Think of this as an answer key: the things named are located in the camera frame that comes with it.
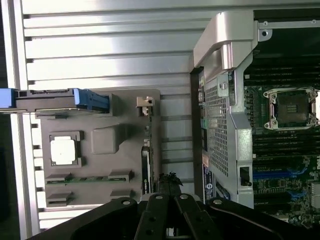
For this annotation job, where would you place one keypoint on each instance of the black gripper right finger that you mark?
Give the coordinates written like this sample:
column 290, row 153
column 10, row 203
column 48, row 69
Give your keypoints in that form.
column 197, row 220

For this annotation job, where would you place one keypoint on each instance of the CPU socket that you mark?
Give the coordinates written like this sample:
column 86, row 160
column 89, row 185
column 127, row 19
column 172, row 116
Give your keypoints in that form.
column 291, row 108

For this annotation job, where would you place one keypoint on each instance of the open black PC case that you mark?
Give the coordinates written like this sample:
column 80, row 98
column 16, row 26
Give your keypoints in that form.
column 222, row 140

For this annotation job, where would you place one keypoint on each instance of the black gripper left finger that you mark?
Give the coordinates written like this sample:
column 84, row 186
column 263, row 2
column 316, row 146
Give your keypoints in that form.
column 150, row 220

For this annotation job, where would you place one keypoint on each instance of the grey plastic parts rack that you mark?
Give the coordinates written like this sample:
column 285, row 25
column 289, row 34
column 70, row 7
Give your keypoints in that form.
column 105, row 162

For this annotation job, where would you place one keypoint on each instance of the green motherboard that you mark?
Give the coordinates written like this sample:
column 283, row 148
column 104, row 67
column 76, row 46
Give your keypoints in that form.
column 275, row 155

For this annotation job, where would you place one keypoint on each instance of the blue expansion slot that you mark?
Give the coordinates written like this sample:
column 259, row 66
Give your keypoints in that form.
column 275, row 175

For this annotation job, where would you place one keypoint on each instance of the hard disk in blue carrier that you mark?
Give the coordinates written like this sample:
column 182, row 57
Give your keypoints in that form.
column 50, row 100

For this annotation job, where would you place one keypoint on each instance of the green RAM stick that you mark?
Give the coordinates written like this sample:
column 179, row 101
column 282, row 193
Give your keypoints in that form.
column 85, row 180

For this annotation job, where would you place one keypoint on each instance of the silver CPU chip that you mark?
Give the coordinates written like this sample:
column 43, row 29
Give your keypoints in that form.
column 62, row 152

